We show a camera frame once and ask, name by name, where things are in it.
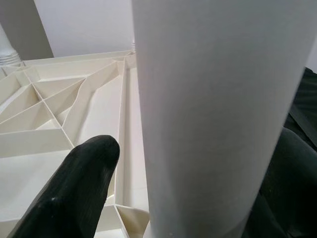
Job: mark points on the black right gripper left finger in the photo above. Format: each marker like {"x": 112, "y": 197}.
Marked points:
{"x": 69, "y": 193}

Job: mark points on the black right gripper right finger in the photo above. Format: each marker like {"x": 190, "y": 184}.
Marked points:
{"x": 292, "y": 193}

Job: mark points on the white plastic ribbed tabletop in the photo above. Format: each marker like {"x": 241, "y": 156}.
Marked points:
{"x": 74, "y": 111}

